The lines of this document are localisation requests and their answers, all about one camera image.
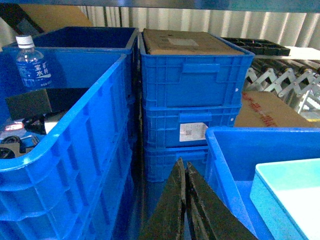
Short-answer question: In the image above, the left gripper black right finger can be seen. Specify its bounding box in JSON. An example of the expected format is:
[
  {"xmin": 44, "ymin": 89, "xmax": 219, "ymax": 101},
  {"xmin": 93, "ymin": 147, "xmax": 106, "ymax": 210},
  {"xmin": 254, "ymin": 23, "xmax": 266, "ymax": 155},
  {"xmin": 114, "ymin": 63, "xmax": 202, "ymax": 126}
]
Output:
[{"xmin": 186, "ymin": 162, "xmax": 257, "ymax": 240}]

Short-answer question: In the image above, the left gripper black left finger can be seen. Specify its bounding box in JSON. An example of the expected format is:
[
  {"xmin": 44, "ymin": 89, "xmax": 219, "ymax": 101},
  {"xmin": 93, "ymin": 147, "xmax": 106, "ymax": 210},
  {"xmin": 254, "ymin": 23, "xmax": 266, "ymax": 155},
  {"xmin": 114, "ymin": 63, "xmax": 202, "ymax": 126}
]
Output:
[{"xmin": 138, "ymin": 157, "xmax": 186, "ymax": 240}]

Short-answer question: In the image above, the light cyan plastic bin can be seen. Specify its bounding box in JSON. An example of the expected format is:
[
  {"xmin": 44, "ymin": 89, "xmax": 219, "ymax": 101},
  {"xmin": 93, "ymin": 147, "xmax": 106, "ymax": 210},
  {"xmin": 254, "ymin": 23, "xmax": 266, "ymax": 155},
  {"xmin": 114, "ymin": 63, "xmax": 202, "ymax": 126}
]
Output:
[{"xmin": 249, "ymin": 158, "xmax": 320, "ymax": 240}]

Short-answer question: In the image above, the bottom right blue crate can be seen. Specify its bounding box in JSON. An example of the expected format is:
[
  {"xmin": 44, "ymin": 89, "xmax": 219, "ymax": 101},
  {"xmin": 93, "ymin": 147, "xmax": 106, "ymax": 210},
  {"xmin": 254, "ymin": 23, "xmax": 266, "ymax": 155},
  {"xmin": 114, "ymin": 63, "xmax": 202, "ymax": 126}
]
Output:
[{"xmin": 144, "ymin": 145, "xmax": 209, "ymax": 183}]

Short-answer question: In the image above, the low blue crate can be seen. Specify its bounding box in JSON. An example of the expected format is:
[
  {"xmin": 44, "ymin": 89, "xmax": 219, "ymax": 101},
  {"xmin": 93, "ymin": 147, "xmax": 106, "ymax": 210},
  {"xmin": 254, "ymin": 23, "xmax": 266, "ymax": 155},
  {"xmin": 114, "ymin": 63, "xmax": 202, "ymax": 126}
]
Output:
[{"xmin": 204, "ymin": 127, "xmax": 320, "ymax": 240}]

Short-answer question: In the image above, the top centre blue crate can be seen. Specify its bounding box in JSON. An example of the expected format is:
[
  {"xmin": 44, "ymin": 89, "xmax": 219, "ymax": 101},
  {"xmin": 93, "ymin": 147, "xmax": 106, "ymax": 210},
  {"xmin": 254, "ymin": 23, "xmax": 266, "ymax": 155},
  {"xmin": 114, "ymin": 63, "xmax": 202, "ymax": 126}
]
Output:
[{"xmin": 0, "ymin": 51, "xmax": 134, "ymax": 240}]

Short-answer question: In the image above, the middle right blue crate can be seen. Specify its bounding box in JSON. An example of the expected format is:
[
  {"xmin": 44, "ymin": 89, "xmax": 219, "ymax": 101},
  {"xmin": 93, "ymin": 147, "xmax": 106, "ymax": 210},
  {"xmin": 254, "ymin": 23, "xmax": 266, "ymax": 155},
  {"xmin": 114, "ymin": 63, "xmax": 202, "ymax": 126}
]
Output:
[{"xmin": 143, "ymin": 104, "xmax": 242, "ymax": 149}]

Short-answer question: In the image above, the brown cardboard box red print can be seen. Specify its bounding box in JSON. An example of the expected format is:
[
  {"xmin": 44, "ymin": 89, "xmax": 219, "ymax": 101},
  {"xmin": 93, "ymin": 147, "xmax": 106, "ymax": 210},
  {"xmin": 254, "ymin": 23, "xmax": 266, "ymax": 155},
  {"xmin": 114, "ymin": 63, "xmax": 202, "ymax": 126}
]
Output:
[{"xmin": 234, "ymin": 91, "xmax": 315, "ymax": 128}]

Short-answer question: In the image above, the top right blue crate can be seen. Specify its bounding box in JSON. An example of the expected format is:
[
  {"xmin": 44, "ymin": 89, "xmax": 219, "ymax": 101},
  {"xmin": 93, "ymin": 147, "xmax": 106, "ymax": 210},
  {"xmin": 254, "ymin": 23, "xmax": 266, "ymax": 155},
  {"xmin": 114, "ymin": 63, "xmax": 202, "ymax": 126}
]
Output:
[{"xmin": 138, "ymin": 32, "xmax": 255, "ymax": 108}]

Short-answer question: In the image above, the expandable roller conveyor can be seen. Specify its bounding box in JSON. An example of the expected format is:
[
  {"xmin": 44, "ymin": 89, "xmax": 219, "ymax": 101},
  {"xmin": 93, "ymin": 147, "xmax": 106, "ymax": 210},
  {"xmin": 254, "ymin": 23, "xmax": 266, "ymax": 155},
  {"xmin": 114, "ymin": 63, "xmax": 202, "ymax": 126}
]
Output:
[{"xmin": 243, "ymin": 58, "xmax": 320, "ymax": 125}]

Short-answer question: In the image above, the black flat box in crate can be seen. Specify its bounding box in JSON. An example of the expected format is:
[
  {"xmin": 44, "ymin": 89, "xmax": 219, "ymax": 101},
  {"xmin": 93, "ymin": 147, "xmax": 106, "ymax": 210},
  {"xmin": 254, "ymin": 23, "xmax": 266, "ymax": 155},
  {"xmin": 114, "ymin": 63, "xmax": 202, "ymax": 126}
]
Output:
[{"xmin": 5, "ymin": 88, "xmax": 88, "ymax": 120}]

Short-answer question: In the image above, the black compartment tray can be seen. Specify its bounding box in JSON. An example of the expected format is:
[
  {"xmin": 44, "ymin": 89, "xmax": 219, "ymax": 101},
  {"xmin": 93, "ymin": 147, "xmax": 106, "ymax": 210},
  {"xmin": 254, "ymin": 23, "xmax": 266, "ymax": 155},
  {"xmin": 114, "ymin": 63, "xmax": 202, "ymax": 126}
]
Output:
[{"xmin": 223, "ymin": 37, "xmax": 291, "ymax": 57}]

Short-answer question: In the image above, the brown cardboard in crate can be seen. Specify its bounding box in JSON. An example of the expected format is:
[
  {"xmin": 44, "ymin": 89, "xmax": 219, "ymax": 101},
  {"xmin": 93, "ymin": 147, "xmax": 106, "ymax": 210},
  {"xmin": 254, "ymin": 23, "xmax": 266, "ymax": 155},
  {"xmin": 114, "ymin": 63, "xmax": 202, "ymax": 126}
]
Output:
[{"xmin": 142, "ymin": 29, "xmax": 243, "ymax": 55}]

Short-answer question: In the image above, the white foam board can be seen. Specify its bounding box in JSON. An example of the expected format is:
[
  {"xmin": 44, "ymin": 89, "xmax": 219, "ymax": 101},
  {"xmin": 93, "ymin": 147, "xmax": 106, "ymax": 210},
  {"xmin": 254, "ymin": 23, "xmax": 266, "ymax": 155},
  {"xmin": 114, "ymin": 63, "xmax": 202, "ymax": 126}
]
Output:
[{"xmin": 254, "ymin": 46, "xmax": 320, "ymax": 61}]

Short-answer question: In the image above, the far back blue crate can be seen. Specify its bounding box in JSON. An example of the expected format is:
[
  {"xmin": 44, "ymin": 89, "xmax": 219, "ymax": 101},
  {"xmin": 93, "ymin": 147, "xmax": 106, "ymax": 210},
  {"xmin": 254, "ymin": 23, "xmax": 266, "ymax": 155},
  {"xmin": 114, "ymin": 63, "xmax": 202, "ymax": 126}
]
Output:
[{"xmin": 0, "ymin": 27, "xmax": 138, "ymax": 141}]

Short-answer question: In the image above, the clear water bottle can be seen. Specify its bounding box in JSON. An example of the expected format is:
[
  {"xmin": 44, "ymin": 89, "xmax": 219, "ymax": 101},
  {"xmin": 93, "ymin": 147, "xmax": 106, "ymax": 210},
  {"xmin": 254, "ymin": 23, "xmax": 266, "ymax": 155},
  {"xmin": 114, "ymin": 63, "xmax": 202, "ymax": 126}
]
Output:
[{"xmin": 15, "ymin": 35, "xmax": 54, "ymax": 92}]

